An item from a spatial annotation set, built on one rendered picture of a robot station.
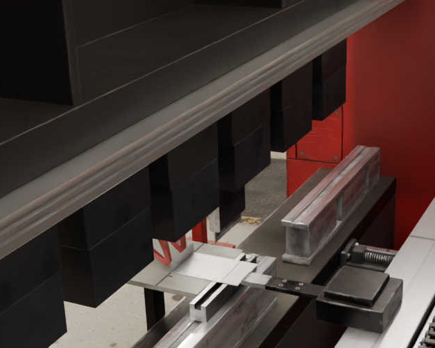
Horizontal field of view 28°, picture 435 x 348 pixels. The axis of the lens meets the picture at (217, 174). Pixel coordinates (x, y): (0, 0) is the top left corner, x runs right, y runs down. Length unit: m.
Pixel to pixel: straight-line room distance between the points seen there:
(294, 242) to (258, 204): 2.49
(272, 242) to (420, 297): 0.52
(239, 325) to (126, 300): 2.02
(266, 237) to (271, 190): 2.52
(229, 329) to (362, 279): 0.24
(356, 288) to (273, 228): 0.61
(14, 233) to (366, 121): 1.72
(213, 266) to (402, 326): 0.36
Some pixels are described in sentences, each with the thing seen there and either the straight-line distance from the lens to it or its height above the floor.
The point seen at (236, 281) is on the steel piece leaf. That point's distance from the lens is 1.49.
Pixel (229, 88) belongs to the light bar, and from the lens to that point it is 0.86.
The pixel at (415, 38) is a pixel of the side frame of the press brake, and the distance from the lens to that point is 2.17.
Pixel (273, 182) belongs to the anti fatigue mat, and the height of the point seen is 0.01.
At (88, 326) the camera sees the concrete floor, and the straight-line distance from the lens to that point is 3.38.
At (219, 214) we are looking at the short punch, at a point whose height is 1.13.
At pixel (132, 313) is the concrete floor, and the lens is 3.43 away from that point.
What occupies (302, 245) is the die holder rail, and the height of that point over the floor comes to 0.91.
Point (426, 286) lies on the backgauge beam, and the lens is 1.52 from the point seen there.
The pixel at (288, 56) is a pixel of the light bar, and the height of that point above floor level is 1.47.
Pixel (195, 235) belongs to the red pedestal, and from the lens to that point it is 3.58.
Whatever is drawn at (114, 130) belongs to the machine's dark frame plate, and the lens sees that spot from 0.73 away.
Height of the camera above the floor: 1.71
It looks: 21 degrees down
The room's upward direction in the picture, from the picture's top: 2 degrees counter-clockwise
